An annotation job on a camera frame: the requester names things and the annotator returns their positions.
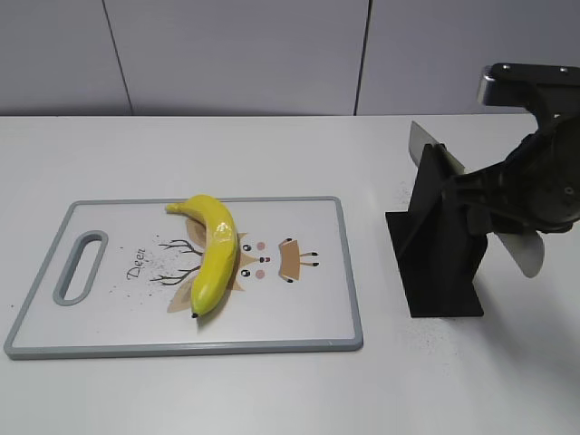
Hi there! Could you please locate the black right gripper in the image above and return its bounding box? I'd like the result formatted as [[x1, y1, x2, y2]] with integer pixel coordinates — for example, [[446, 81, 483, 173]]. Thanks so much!
[[442, 83, 579, 236]]

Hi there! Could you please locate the white-handled steel kitchen knife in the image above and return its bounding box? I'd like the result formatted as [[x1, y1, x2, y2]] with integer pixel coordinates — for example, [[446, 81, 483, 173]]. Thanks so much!
[[408, 121, 545, 278]]

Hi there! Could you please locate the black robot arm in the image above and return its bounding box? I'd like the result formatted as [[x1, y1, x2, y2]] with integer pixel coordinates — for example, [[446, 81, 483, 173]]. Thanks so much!
[[447, 63, 579, 235]]

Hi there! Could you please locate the yellow plastic banana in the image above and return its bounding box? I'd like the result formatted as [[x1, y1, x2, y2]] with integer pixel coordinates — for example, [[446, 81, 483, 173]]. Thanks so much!
[[165, 195, 238, 318]]

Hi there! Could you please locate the black knife stand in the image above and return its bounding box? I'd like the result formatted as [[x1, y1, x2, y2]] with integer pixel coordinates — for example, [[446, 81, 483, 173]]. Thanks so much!
[[385, 144, 488, 318]]

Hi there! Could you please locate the white grey-rimmed cutting board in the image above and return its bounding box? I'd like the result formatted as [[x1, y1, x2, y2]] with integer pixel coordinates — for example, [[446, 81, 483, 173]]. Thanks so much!
[[5, 197, 363, 360]]

